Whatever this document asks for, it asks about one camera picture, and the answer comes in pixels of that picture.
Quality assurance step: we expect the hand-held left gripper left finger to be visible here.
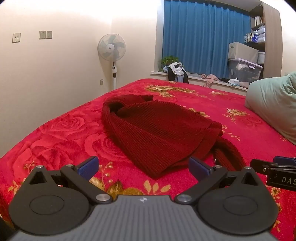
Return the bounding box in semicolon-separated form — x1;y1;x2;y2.
22;156;114;205

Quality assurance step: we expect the wooden shelf unit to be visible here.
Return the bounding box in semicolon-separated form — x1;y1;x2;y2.
250;2;283;79

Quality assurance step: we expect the clear plastic storage box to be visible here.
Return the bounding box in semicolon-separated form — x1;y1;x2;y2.
228;58;264;83

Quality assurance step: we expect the pile of clothes on sill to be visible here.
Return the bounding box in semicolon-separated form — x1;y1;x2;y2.
163;66;185;83

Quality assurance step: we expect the green potted plant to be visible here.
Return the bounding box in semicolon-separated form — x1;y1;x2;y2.
159;56;179;72

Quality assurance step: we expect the dark red knitted sweater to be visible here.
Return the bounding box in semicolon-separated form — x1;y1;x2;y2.
101;94;247;179

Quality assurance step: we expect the grey white garment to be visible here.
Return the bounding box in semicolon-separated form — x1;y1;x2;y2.
169;62;186;77

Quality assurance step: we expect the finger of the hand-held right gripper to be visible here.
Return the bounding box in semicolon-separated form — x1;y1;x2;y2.
250;159;278;174
273;156;296;168

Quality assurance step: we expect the white window ledge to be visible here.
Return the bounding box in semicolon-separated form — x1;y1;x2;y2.
150;71;249;91

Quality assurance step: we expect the pile of dark clothes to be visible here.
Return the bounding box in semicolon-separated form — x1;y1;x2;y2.
168;67;189;84

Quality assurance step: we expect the grey fabric box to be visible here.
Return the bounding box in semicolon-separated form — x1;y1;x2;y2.
228;42;259;65

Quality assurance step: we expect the white standing fan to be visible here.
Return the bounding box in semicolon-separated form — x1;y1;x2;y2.
97;33;127;92

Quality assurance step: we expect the stack of blue white packets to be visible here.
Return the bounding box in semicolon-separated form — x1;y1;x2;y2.
244;25;266;43

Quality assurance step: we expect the blue curtain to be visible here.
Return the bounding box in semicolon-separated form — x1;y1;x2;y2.
162;0;252;80

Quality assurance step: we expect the pink cloth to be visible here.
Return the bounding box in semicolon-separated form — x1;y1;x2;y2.
201;74;220;88

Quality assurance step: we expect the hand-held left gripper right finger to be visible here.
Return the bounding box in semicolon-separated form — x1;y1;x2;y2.
174;156;266;205

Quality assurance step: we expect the red floral blanket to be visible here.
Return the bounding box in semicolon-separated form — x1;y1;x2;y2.
0;78;296;241

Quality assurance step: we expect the light green pillow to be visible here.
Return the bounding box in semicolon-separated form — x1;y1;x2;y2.
245;71;296;147

